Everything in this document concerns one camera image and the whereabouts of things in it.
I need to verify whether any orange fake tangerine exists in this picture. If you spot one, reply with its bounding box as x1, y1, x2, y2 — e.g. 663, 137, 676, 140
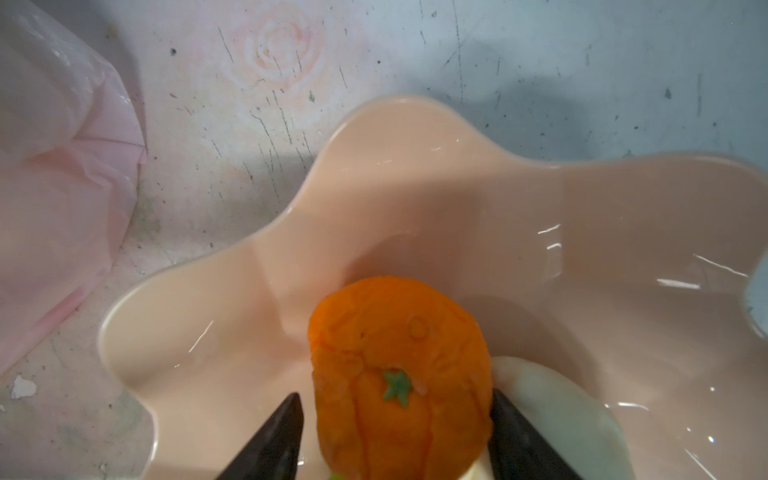
308, 276, 493, 479

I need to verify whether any peach scalloped bowl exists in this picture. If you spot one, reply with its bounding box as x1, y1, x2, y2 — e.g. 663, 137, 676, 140
99, 97, 767, 479

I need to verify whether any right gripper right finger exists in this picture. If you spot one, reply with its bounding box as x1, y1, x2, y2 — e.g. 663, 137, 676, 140
488, 388, 582, 480

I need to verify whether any pale yellow fake fruit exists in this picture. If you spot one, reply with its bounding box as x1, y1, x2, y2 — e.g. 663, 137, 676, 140
463, 356, 635, 479

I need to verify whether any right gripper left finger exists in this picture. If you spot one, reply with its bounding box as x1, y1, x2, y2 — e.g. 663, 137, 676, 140
217, 392, 304, 480

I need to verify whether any pink plastic bag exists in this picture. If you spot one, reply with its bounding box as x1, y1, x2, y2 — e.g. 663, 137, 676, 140
1, 1, 147, 369

